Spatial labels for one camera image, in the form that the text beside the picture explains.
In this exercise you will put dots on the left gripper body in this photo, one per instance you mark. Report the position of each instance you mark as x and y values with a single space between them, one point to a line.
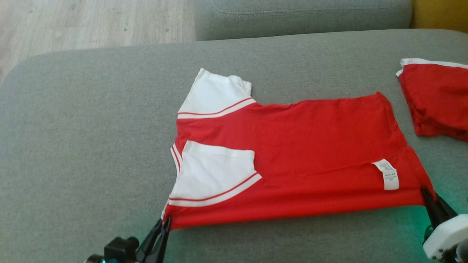
120 250

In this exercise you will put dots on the red shorts with white trim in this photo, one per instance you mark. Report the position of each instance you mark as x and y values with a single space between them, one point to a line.
438 98

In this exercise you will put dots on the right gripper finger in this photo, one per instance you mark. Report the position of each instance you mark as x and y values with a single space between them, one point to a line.
430 210
446 208

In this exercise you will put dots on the large grey sofa seat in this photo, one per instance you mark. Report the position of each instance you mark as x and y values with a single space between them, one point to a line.
91 128

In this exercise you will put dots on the yellow upholstered furniture piece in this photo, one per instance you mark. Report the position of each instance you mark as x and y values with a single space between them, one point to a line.
442 14

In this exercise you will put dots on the red shirt with white sleeves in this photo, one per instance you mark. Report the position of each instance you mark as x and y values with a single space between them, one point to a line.
310 146

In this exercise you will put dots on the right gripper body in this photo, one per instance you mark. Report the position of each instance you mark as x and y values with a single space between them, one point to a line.
448 237

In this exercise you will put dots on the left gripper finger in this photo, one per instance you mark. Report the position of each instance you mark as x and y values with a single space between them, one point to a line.
161 244
150 243

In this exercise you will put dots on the grey sofa cushion with seam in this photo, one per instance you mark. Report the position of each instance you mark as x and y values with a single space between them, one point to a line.
292 18

